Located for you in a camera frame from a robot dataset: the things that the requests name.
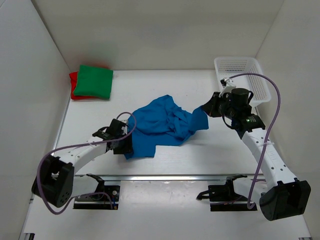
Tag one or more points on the red folded t shirt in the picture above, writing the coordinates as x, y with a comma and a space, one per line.
73, 81

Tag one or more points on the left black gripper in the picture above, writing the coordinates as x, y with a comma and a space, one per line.
127, 148

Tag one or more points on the aluminium rail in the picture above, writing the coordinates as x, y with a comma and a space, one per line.
163, 178

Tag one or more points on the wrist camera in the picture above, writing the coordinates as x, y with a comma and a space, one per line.
228, 85
124, 126

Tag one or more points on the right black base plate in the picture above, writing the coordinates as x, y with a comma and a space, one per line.
222, 199

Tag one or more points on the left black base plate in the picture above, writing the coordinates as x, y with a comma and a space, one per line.
100, 201

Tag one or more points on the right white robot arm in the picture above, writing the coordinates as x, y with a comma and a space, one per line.
281, 194

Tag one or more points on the green folded t shirt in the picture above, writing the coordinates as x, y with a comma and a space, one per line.
93, 81

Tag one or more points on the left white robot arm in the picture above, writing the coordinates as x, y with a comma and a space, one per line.
58, 183

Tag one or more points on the white plastic basket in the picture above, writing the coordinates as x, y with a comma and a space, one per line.
226, 67

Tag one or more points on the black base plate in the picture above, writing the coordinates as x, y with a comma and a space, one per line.
100, 201
222, 199

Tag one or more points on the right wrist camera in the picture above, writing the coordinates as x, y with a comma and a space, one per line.
228, 85

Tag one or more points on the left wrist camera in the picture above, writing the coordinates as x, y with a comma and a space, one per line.
124, 126

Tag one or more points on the blue t shirt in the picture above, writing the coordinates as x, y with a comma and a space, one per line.
163, 123

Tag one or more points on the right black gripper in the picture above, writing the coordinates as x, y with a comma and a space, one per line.
210, 108

